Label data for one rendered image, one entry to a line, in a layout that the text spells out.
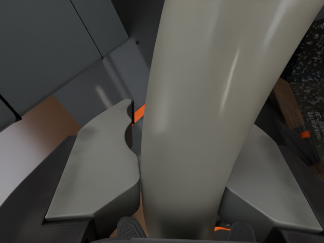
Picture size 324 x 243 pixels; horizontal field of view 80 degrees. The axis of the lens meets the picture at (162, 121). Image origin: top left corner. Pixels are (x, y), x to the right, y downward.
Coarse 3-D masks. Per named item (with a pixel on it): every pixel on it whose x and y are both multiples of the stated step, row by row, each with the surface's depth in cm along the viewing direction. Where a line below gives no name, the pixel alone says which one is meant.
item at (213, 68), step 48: (192, 0) 3; (240, 0) 3; (288, 0) 3; (192, 48) 4; (240, 48) 3; (288, 48) 4; (192, 96) 4; (240, 96) 4; (144, 144) 6; (192, 144) 4; (240, 144) 5; (144, 192) 6; (192, 192) 5
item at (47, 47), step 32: (0, 0) 30; (32, 0) 37; (64, 0) 48; (96, 0) 69; (0, 32) 28; (32, 32) 34; (64, 32) 43; (96, 32) 60; (0, 64) 26; (32, 64) 32; (64, 64) 39; (0, 96) 25; (32, 96) 29; (0, 128) 24
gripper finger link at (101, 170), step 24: (96, 120) 10; (120, 120) 10; (96, 144) 8; (120, 144) 8; (72, 168) 7; (96, 168) 7; (120, 168) 7; (72, 192) 6; (96, 192) 6; (120, 192) 6; (48, 216) 5; (72, 216) 5; (96, 216) 6; (120, 216) 7
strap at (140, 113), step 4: (140, 108) 111; (144, 108) 111; (136, 112) 113; (140, 112) 112; (136, 116) 114; (140, 116) 114; (136, 120) 115; (132, 124) 117; (216, 228) 163; (220, 228) 161; (224, 228) 155
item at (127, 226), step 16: (128, 224) 5; (240, 224) 5; (112, 240) 4; (128, 240) 5; (144, 240) 5; (160, 240) 5; (176, 240) 5; (192, 240) 5; (208, 240) 5; (240, 240) 5
